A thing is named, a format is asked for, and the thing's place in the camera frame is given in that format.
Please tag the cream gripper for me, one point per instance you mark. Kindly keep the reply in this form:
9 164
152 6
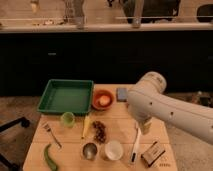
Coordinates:
145 127

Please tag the silver metal fork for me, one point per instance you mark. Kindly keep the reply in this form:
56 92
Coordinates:
49 130

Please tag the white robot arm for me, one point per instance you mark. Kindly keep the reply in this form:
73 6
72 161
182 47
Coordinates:
146 100

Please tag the green plastic tray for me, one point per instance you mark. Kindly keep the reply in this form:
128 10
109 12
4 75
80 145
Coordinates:
62 96

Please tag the brown cardboard box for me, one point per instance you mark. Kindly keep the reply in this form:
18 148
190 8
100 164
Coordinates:
153 153

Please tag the white ceramic cup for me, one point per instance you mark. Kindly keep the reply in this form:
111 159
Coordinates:
113 150

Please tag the blue sponge block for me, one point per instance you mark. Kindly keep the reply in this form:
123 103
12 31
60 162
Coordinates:
121 94

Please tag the brown dried fruit cluster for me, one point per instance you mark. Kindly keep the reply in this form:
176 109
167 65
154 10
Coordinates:
100 133

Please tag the orange bowl with egg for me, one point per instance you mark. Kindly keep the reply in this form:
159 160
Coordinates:
102 99

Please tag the yellow banana piece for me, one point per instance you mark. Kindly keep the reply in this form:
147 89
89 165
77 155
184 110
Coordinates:
86 126

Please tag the small metal cup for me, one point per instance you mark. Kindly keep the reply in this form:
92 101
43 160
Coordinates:
89 151

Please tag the dark counter cabinet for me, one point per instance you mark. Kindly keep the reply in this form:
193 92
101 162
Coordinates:
29 60

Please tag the small green cup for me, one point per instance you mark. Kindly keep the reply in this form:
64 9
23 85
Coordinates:
67 119

